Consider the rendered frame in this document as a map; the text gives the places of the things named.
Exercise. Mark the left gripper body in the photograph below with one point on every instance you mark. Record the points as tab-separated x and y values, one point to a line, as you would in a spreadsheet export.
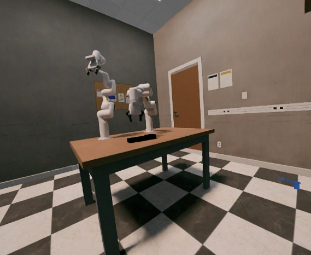
134	110

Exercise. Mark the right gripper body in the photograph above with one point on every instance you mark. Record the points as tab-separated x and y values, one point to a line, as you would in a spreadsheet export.
93	64

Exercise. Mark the black three-compartment bin rack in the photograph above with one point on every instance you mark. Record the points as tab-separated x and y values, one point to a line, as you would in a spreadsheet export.
141	138

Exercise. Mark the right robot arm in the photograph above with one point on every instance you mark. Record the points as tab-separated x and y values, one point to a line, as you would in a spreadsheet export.
106	104

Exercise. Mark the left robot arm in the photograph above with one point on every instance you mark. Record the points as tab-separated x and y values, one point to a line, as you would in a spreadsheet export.
144	91

